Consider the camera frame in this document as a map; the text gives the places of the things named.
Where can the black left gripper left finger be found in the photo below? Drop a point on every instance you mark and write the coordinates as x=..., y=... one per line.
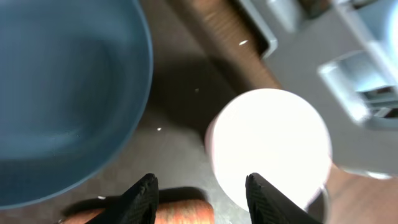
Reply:
x=138, y=205

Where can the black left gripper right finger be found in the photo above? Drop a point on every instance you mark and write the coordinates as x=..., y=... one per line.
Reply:
x=267, y=205

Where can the orange carrot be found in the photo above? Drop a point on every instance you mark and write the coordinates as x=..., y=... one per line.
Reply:
x=193, y=211

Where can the pink cup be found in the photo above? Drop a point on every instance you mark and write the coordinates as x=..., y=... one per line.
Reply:
x=276, y=134

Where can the dark blue plate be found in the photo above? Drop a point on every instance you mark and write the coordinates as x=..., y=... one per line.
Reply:
x=75, y=80

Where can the grey dishwasher rack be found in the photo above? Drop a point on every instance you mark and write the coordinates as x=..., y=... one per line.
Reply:
x=341, y=56

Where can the brown serving tray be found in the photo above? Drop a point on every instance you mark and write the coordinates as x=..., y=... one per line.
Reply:
x=193, y=79

